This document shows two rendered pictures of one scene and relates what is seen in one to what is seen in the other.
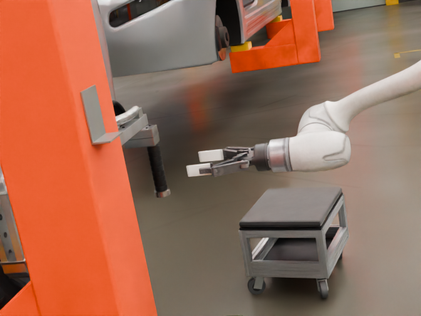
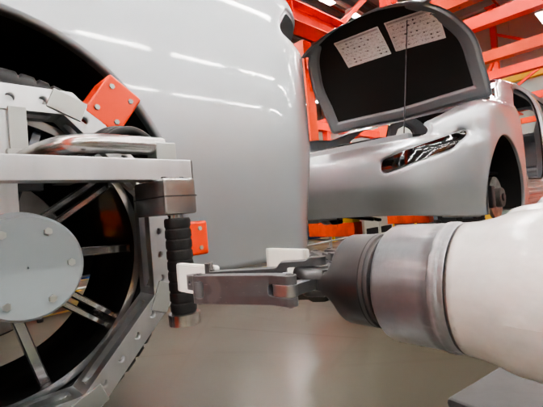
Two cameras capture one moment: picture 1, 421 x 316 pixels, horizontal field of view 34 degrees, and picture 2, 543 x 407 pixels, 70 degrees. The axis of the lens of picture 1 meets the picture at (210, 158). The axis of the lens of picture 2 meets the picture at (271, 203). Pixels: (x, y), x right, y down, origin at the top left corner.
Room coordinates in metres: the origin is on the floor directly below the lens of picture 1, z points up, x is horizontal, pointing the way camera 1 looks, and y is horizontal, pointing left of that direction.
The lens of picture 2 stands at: (1.46, -0.24, 0.89)
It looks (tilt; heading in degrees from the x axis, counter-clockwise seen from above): 1 degrees up; 30
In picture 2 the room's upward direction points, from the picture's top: 5 degrees counter-clockwise
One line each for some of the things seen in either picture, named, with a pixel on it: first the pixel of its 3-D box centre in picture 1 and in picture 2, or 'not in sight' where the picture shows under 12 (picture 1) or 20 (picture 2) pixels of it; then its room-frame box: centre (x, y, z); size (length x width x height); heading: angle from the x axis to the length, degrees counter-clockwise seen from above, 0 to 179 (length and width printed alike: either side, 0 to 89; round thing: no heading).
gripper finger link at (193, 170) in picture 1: (200, 170); (197, 279); (1.76, 0.03, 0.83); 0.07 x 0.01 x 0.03; 74
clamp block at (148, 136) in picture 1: (140, 136); (164, 197); (1.87, 0.18, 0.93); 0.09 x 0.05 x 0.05; 74
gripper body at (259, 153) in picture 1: (253, 157); (346, 277); (1.79, -0.11, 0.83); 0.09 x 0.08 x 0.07; 74
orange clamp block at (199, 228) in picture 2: not in sight; (180, 239); (2.06, 0.34, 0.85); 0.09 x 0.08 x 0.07; 164
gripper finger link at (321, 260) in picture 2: (230, 164); (265, 281); (1.76, -0.05, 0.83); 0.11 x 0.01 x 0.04; 114
